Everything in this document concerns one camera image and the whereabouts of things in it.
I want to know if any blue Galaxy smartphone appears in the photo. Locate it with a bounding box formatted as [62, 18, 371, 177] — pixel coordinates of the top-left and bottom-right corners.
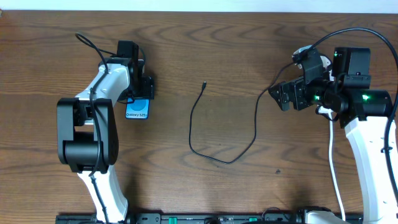
[125, 98, 150, 119]

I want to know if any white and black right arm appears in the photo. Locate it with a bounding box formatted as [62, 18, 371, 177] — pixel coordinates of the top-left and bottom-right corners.
[269, 46, 397, 223]

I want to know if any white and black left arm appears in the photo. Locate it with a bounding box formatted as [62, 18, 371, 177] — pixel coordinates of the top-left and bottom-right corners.
[56, 40, 154, 223]

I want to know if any white power strip cord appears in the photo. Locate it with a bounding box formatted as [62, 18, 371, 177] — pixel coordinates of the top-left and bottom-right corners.
[317, 105, 347, 222]

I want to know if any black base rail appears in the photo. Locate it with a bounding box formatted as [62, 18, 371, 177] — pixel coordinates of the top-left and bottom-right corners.
[55, 212, 368, 224]

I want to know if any black USB charging cable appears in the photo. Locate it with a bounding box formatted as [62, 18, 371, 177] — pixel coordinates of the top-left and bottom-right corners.
[188, 61, 296, 165]

